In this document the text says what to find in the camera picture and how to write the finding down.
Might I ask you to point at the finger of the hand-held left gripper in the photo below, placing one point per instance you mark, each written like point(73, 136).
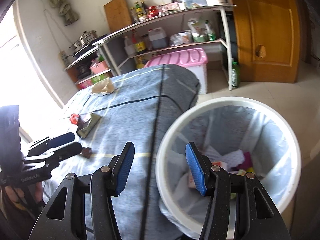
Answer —
point(62, 138)
point(71, 148)

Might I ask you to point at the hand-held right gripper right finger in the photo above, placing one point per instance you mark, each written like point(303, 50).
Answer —
point(197, 170)

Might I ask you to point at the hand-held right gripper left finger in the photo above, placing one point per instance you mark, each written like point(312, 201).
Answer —
point(125, 170)

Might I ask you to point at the dark brown wrapper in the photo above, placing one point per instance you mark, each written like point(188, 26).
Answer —
point(86, 152)

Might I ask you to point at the small red wrapper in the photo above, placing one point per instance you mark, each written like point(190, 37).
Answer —
point(74, 119)

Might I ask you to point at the white foam net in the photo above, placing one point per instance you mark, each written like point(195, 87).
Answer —
point(233, 158)
point(213, 152)

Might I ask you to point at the olive green packet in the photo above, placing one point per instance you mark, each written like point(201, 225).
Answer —
point(88, 127)

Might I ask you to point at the purple snack packet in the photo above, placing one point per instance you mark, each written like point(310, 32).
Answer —
point(246, 161)

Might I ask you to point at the beige paper bag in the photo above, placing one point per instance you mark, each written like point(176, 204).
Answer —
point(103, 87)

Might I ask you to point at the white rim waste bin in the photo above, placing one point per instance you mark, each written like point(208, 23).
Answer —
point(225, 102)

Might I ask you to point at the person's left hand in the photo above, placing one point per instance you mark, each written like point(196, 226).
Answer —
point(37, 192)

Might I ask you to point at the blue checked blanket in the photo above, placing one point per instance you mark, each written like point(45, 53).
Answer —
point(135, 120)

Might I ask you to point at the red and green carton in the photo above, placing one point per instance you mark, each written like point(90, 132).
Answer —
point(92, 81)

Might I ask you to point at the black kitchen appliance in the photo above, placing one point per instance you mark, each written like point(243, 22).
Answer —
point(82, 69)

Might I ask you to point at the pink plastic basket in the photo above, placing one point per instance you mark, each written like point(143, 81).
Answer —
point(98, 68)

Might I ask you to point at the small white shelf rack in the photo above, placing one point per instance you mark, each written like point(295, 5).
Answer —
point(82, 56)

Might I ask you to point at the black induction cooker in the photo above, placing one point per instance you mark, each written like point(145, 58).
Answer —
point(82, 51)

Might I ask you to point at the stainless steamer pot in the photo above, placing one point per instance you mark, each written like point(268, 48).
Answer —
point(86, 38)

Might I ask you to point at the clear plastic bottle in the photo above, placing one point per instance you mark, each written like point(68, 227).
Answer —
point(128, 47)

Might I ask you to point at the pink lid storage box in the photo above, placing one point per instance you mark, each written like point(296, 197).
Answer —
point(180, 58)

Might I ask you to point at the yellow label oil bottle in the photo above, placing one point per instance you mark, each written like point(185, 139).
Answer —
point(140, 46)

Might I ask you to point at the large white shelf rack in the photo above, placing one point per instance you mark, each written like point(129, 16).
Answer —
point(226, 52)

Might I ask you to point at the hanging green cloth bag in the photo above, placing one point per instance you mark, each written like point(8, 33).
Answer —
point(67, 15)

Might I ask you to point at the dark glass jar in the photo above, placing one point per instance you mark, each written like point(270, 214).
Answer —
point(148, 42)

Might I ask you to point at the green bowl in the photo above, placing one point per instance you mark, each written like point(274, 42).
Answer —
point(200, 39)

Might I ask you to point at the clear plastic bag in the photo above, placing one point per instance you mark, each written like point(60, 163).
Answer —
point(176, 40)

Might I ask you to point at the dark liquid plastic jug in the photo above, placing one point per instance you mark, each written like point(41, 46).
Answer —
point(157, 40)

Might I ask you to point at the white plastic tub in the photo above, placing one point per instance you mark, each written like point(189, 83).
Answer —
point(185, 35)

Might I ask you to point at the wooden cutting board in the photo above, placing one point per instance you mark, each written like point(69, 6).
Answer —
point(117, 13)

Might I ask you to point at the green pouch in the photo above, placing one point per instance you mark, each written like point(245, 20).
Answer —
point(210, 31)

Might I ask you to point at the small clear bottle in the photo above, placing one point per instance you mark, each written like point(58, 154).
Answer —
point(133, 15)

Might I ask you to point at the white snack bag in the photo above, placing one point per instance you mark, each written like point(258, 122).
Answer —
point(196, 27)

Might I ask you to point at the green cap bottle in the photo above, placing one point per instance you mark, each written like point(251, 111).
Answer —
point(139, 11)

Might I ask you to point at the red jar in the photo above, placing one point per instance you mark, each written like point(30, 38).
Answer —
point(152, 12)

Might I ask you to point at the dark sauce bottle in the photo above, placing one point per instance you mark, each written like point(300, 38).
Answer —
point(144, 6)

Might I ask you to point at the wooden door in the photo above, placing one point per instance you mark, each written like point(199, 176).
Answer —
point(270, 30)

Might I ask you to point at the wall power strip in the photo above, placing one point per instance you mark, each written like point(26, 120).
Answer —
point(63, 57)

